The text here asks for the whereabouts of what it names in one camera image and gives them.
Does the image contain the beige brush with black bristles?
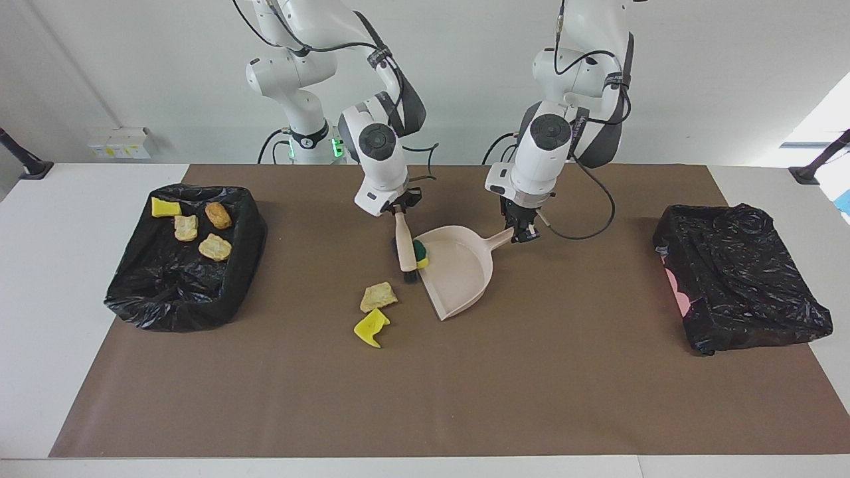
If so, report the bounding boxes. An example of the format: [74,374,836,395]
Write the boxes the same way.
[392,206,420,284]

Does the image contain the beige plastic dustpan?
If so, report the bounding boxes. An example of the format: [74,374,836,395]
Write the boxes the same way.
[413,226,515,321]

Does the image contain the yellow notched sponge piece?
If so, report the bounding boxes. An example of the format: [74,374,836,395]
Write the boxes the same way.
[353,307,391,349]

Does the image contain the black bag-lined pink bin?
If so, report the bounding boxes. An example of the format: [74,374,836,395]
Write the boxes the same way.
[653,203,833,357]

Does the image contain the brown paper table mat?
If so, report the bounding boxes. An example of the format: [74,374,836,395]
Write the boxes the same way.
[50,164,850,459]

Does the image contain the black left base cable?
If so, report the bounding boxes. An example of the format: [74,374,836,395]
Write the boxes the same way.
[483,131,525,165]

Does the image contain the black base cable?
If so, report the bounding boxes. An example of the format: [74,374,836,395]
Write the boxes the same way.
[483,131,525,165]
[257,128,293,165]

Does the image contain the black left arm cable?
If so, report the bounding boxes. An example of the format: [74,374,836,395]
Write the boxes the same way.
[537,0,632,241]

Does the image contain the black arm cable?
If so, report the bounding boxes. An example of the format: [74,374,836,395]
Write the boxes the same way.
[232,0,440,183]
[537,0,632,241]

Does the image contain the black right base cable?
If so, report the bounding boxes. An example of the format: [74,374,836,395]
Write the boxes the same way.
[257,128,293,165]

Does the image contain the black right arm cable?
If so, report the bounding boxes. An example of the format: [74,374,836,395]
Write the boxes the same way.
[232,0,440,183]

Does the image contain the black camera stand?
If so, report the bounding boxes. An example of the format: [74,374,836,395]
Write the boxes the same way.
[789,129,850,185]
[0,127,54,181]

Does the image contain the white wall socket box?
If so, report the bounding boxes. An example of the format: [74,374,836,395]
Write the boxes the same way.
[88,127,155,160]

